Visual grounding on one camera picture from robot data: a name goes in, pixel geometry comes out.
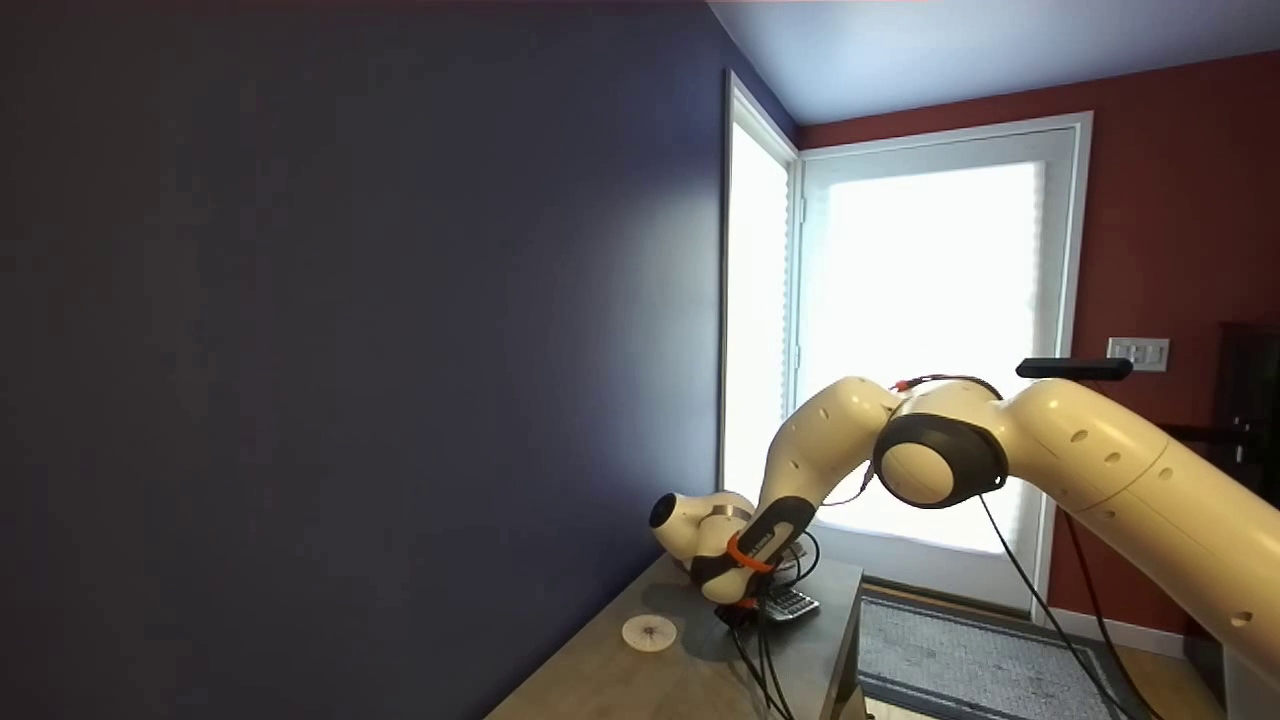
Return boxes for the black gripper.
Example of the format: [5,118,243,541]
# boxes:
[711,589,782,637]

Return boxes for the silver calculator with black keys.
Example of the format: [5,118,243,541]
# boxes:
[759,589,827,627]

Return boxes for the white round disc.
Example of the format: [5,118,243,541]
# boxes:
[614,607,683,658]

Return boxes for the blue and grey rug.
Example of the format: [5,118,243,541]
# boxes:
[851,581,1136,720]

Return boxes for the white framed window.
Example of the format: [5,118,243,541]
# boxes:
[717,73,804,505]

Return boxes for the white glass door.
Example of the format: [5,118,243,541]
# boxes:
[793,107,1101,621]

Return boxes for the black cabinet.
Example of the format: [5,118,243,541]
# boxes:
[1212,319,1280,514]

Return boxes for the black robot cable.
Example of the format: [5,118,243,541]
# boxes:
[974,488,1116,720]

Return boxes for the black bar camera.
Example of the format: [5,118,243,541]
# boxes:
[1013,352,1136,383]

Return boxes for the white light switch plate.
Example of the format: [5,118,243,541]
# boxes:
[1102,333,1175,377]

